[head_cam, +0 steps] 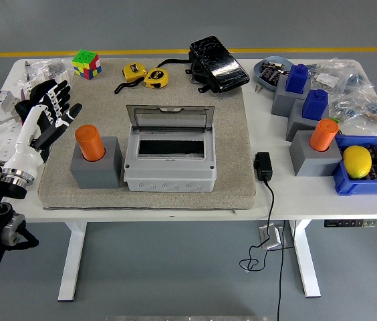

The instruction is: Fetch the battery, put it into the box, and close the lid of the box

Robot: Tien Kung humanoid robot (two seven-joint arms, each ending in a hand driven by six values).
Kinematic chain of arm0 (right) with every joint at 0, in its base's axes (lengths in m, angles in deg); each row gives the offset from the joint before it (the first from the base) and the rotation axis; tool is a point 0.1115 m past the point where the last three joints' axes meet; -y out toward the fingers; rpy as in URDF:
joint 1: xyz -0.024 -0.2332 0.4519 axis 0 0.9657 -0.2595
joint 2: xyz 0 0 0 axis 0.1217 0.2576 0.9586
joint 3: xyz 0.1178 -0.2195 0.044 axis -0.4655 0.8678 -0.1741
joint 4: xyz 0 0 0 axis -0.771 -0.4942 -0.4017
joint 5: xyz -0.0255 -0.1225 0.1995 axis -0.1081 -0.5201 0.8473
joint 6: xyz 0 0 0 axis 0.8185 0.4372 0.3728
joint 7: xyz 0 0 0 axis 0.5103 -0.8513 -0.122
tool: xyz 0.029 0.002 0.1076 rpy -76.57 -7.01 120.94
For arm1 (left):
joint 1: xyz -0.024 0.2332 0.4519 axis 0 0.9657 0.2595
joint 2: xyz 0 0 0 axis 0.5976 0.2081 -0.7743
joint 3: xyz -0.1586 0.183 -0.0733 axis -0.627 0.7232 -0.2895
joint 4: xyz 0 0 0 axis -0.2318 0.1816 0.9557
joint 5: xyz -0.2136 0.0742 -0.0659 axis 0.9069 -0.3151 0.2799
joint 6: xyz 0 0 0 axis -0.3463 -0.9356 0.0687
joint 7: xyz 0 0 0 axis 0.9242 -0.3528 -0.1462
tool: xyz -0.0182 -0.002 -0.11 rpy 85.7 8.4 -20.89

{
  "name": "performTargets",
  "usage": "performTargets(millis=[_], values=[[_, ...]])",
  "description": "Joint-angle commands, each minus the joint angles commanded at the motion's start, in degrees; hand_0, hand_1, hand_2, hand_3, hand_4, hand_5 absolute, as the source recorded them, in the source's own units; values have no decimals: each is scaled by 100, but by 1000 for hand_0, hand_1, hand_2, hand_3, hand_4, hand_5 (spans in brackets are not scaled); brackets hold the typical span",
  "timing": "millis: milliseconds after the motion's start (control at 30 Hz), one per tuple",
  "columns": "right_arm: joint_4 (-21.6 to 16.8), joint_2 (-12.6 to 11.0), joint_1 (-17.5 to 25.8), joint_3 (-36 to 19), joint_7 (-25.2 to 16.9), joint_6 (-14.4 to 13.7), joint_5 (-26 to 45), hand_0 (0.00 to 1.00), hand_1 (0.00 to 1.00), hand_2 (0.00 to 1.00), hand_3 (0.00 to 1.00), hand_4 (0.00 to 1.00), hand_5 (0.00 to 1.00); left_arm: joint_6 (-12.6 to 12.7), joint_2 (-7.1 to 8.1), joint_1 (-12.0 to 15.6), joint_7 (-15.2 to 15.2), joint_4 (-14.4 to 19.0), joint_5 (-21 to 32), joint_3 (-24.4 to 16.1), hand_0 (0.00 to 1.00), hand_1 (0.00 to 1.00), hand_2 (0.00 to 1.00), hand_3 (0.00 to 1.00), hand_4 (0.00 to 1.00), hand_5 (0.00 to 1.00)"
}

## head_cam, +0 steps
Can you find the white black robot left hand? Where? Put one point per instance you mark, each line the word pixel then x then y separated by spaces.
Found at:
pixel 29 133

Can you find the orange cylinder battery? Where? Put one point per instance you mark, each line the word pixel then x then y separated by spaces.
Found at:
pixel 90 142
pixel 322 135

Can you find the grey electrical box with lid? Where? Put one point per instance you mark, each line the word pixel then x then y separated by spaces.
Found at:
pixel 168 174

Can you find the clear bags of small parts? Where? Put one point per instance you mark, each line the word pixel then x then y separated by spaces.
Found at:
pixel 51 68

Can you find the grey block with round hole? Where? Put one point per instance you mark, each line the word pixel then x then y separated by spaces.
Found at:
pixel 98 174

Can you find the large colourful puzzle cube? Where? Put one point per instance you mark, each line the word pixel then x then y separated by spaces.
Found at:
pixel 86 65

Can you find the black table control panel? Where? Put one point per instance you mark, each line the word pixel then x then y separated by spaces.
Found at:
pixel 349 223

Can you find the white table leg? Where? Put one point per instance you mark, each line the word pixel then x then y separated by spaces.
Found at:
pixel 71 261
pixel 305 261

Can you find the yellow tape measure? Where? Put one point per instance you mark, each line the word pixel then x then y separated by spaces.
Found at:
pixel 156 78
pixel 134 72

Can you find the blue plastic bin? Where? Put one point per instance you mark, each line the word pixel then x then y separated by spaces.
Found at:
pixel 359 187

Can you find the yellow lemon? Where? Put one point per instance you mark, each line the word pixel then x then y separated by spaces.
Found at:
pixel 357 162

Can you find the grey-brown mat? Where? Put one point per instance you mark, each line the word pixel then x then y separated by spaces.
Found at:
pixel 182 100

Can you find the grey holder block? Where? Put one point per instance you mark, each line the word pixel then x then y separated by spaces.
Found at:
pixel 297 123
pixel 312 164
pixel 283 100

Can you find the black power adapter plug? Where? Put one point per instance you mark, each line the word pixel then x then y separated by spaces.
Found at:
pixel 263 166

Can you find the small green part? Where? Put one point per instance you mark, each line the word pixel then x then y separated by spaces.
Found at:
pixel 334 119

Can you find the clear bag of resistors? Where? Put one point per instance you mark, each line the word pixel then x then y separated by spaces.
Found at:
pixel 365 110

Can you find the blue square bottle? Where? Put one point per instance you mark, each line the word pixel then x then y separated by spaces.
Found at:
pixel 297 80
pixel 315 105

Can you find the clear bag of blue parts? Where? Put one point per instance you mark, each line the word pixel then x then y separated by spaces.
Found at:
pixel 357 80

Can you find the small metal screws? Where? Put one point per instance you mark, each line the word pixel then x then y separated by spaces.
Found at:
pixel 258 88

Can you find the clear bag of white parts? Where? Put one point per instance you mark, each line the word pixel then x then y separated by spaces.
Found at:
pixel 325 79

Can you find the blue-grey shallow dish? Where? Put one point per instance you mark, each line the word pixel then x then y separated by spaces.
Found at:
pixel 258 72

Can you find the dark component pack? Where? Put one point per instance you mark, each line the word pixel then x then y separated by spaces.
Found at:
pixel 270 73

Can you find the silver metal bracket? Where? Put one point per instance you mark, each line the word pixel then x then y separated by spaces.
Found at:
pixel 272 237

